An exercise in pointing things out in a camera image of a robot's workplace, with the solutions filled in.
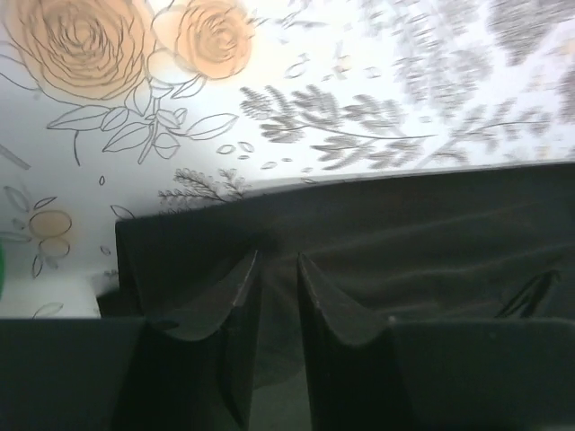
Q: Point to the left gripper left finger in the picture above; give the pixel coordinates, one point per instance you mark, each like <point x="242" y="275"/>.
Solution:
<point x="188" y="369"/>

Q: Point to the black t shirt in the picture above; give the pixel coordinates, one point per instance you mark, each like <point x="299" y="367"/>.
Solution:
<point x="460" y="245"/>

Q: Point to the floral table cloth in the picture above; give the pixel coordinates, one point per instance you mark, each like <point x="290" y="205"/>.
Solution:
<point x="116" y="109"/>

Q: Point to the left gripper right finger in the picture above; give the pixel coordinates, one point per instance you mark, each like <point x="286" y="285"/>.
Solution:
<point x="366" y="371"/>

